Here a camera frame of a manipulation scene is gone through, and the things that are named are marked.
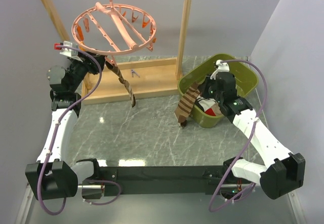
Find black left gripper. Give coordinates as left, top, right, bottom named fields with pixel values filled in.
left=68, top=50, right=107, bottom=92

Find brown striped sock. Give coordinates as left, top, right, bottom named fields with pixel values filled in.
left=174, top=82, right=200, bottom=128
left=105, top=61, right=136, bottom=107

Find pink round clip hanger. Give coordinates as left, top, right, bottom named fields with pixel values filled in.
left=71, top=0, right=157, bottom=57

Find purple plastic clip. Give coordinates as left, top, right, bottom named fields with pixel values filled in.
left=131, top=69, right=140, bottom=77

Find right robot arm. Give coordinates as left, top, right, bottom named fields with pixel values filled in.
left=208, top=71, right=306, bottom=200

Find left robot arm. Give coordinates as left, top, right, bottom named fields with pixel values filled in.
left=25, top=53, right=105, bottom=200

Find pink plastic clip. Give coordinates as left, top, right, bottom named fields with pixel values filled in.
left=105, top=56, right=117, bottom=70

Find wooden hanger rack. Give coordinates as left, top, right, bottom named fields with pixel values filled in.
left=41, top=0, right=191, bottom=104

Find beige sock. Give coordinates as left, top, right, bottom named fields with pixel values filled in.
left=211, top=105, right=223, bottom=116

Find white black sock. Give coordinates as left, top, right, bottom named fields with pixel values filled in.
left=195, top=96, right=218, bottom=116

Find green plastic bin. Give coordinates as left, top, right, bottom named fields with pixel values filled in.
left=178, top=53, right=259, bottom=128

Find black base bar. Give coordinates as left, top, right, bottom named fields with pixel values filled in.
left=80, top=165, right=254, bottom=199

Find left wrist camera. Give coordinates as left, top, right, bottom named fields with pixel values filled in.
left=54, top=41, right=83, bottom=62

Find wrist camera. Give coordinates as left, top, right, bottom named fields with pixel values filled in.
left=210, top=59, right=230, bottom=80
left=54, top=41, right=83, bottom=62

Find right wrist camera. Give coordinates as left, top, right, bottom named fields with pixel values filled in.
left=210, top=59, right=230, bottom=80

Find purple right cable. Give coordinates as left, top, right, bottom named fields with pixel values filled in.
left=208, top=58, right=268, bottom=212

